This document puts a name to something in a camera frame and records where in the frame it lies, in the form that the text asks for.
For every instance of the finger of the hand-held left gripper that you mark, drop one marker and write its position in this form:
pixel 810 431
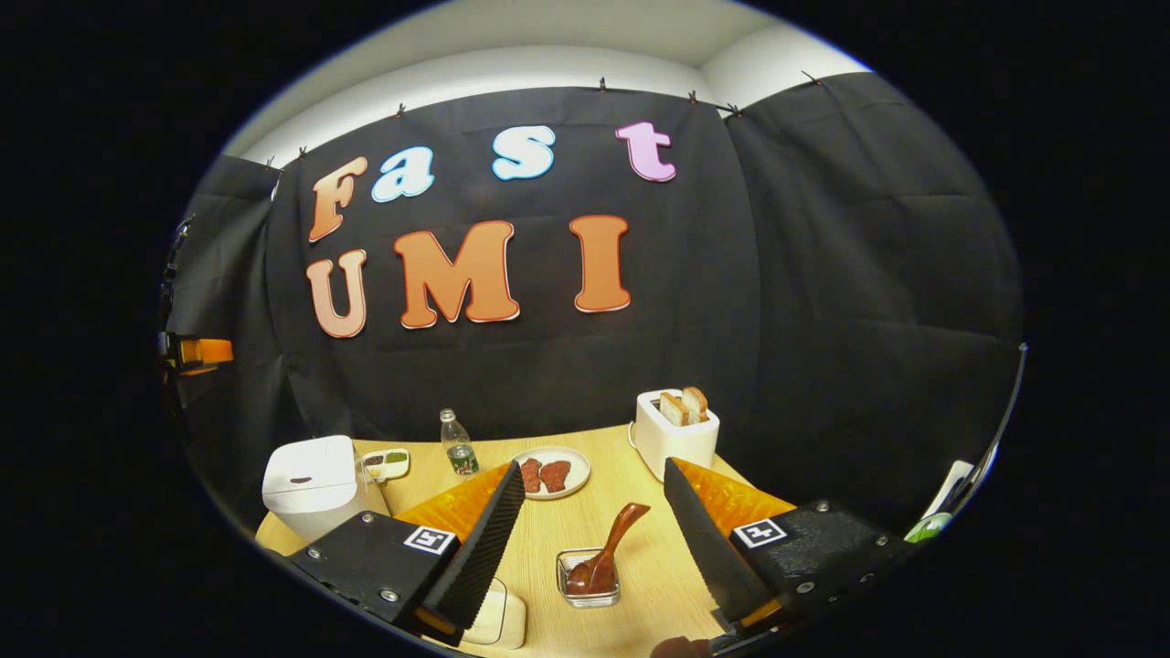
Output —
pixel 208 352

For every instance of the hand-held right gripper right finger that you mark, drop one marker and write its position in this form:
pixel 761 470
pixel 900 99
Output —
pixel 713 557

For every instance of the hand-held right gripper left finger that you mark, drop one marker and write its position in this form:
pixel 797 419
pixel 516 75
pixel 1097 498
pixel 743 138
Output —
pixel 480 557

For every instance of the brown wooden spoon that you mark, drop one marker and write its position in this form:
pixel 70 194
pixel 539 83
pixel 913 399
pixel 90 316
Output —
pixel 590 576

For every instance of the clear chopstick holder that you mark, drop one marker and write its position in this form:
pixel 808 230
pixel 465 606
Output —
pixel 594 601

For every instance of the white rice cooker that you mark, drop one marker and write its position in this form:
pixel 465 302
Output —
pixel 311 484

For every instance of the red meat piece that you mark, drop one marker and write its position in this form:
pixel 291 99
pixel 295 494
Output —
pixel 531 475
pixel 555 475

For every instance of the clear water bottle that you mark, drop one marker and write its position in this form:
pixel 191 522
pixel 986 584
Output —
pixel 460 452

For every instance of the white toaster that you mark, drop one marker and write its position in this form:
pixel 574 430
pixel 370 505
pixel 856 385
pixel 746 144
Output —
pixel 676 448

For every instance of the white divided sauce dish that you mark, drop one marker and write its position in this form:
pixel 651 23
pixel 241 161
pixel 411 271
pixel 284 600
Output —
pixel 384 471

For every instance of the white round plate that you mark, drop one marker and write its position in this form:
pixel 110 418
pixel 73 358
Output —
pixel 580 468

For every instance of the toasted bread slice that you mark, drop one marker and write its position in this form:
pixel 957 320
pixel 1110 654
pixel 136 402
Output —
pixel 673 409
pixel 696 402

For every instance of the black backdrop cloth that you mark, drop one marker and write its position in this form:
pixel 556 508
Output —
pixel 823 302

